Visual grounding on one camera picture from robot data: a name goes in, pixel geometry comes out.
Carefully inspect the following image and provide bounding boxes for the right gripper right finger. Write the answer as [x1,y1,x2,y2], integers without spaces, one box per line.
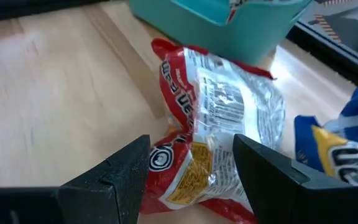
[232,133,310,224]

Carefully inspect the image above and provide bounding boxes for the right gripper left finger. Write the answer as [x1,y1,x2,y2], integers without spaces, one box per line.
[59,134,151,224]

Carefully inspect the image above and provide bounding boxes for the blue Maruchan ramen packet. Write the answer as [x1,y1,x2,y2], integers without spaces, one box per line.
[293,86,358,187]

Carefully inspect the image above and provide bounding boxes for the red Maruchan ramen packet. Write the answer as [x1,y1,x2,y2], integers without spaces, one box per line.
[226,0,248,25]
[140,37,287,224]

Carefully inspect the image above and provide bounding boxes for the teal plastic bin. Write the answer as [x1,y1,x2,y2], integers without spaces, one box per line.
[128,0,313,67]

